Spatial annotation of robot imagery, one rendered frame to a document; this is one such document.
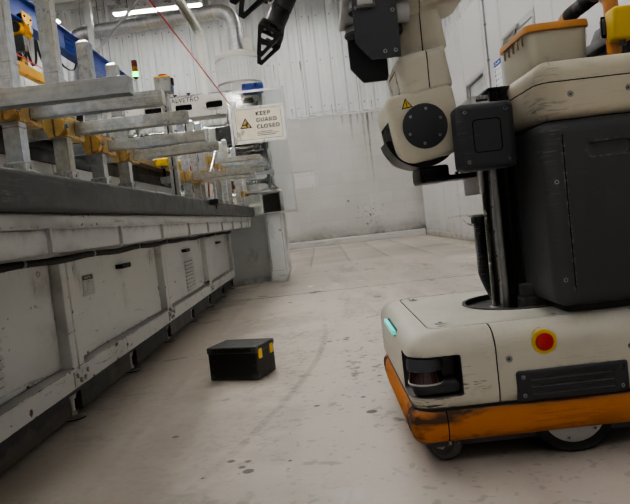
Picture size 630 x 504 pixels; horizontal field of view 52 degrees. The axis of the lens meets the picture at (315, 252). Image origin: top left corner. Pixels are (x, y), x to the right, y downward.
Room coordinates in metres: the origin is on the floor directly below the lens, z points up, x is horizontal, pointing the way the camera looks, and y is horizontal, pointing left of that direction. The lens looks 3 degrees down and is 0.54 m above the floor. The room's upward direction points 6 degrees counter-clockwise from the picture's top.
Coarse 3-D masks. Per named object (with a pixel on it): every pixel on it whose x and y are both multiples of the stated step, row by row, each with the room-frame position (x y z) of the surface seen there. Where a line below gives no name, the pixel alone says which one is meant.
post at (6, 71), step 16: (0, 0) 1.31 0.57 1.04; (0, 16) 1.31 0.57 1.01; (0, 32) 1.31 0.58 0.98; (0, 48) 1.31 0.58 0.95; (0, 64) 1.31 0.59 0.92; (16, 64) 1.34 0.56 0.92; (0, 80) 1.31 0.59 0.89; (16, 80) 1.33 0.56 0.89; (16, 128) 1.31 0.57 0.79; (16, 144) 1.31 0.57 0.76; (16, 160) 1.31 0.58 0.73
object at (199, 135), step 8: (144, 136) 1.85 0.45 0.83; (152, 136) 1.85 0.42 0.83; (160, 136) 1.85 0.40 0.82; (168, 136) 1.85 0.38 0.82; (176, 136) 1.85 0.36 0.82; (184, 136) 1.85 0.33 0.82; (192, 136) 1.85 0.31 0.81; (200, 136) 1.85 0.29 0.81; (80, 144) 1.85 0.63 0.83; (112, 144) 1.85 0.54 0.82; (120, 144) 1.85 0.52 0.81; (128, 144) 1.85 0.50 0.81; (136, 144) 1.85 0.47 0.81; (144, 144) 1.85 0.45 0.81; (152, 144) 1.85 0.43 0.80; (160, 144) 1.85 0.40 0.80; (168, 144) 1.86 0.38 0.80; (176, 144) 1.88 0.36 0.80; (80, 152) 1.85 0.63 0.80
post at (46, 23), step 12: (36, 0) 1.56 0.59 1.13; (48, 0) 1.56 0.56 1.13; (36, 12) 1.56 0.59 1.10; (48, 12) 1.56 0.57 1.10; (48, 24) 1.56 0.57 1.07; (48, 36) 1.56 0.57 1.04; (48, 48) 1.56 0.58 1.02; (48, 60) 1.56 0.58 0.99; (60, 60) 1.59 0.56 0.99; (48, 72) 1.56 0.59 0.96; (60, 72) 1.58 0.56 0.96; (60, 144) 1.56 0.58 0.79; (72, 144) 1.59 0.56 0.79; (60, 156) 1.56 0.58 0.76; (72, 156) 1.58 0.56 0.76; (60, 168) 1.56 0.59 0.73; (72, 168) 1.57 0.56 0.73
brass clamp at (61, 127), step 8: (48, 120) 1.53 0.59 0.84; (56, 120) 1.53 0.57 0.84; (64, 120) 1.55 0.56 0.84; (72, 120) 1.59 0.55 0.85; (48, 128) 1.53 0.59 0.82; (56, 128) 1.53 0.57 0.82; (64, 128) 1.54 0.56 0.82; (72, 128) 1.59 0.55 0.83; (48, 136) 1.55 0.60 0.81; (56, 136) 1.54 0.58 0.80; (64, 136) 1.56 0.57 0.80; (72, 136) 1.58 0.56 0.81; (80, 136) 1.64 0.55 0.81
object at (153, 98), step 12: (132, 96) 1.35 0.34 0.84; (144, 96) 1.35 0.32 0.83; (156, 96) 1.35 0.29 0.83; (36, 108) 1.35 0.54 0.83; (48, 108) 1.35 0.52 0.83; (60, 108) 1.35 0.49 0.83; (72, 108) 1.35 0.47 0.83; (84, 108) 1.35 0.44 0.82; (96, 108) 1.35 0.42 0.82; (108, 108) 1.35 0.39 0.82; (120, 108) 1.35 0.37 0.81; (132, 108) 1.37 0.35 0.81; (36, 120) 1.38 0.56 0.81
